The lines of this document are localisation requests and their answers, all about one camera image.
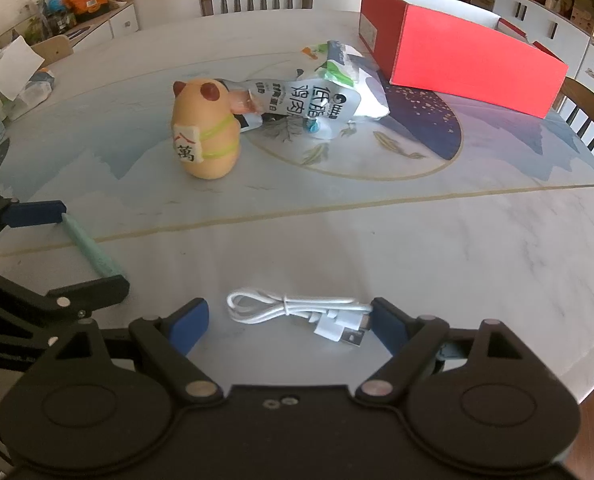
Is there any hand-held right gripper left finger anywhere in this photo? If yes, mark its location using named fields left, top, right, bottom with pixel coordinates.
left=52, top=297, right=225, bottom=401

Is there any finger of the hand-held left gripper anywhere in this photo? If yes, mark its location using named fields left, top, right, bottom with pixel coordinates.
left=0, top=191, right=68, bottom=256
left=0, top=262, right=130, bottom=312

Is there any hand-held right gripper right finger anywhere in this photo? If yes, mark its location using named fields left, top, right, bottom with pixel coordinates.
left=354, top=297, right=528, bottom=403

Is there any green tube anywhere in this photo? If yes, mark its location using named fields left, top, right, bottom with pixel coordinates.
left=61, top=213, right=128, bottom=281

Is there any white USB cable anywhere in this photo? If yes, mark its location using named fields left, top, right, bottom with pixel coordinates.
left=226, top=287, right=375, bottom=348

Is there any white snack pouch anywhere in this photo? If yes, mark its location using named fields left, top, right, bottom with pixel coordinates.
left=225, top=72, right=390, bottom=140

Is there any red shoe box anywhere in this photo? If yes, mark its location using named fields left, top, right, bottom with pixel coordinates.
left=359, top=0, right=569, bottom=119

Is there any white marble desktop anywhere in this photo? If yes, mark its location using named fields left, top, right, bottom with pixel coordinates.
left=0, top=9, right=594, bottom=480

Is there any clear plastic bag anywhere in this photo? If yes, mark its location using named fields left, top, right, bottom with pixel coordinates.
left=7, top=70, right=55, bottom=121

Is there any white paper sheet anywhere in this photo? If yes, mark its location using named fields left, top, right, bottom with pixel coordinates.
left=0, top=37, right=45, bottom=102

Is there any yellow hamster toy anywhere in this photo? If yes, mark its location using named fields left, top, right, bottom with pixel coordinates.
left=171, top=78, right=242, bottom=179

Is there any white sideboard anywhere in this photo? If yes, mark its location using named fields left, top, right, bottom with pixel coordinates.
left=29, top=2, right=140, bottom=68

